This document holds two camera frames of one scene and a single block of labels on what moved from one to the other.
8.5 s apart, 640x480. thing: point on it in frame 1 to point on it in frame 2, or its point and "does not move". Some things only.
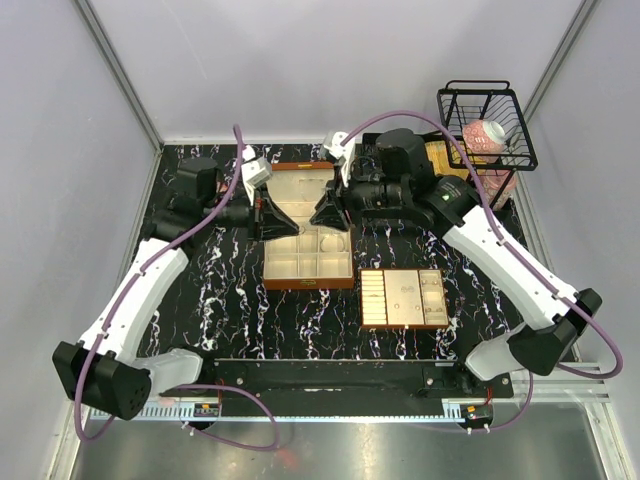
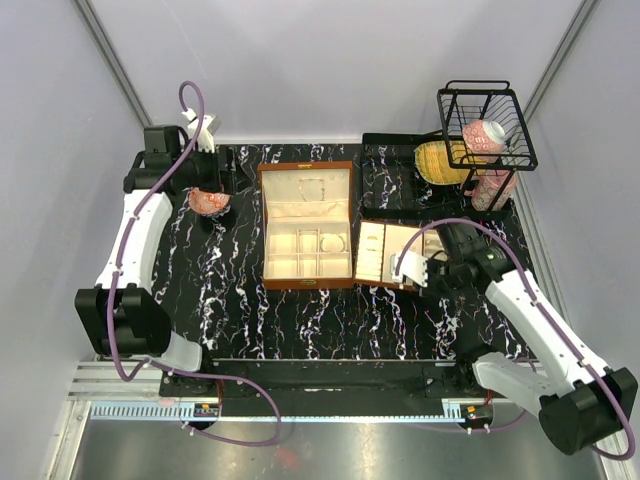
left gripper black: [267, 221] to [221, 180]
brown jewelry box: [319, 256] does not move
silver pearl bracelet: [332, 243] does not move
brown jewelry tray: [402, 297] to [376, 242]
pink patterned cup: [497, 186] does not move
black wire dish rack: [485, 128] does not move
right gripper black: [330, 213] to [433, 290]
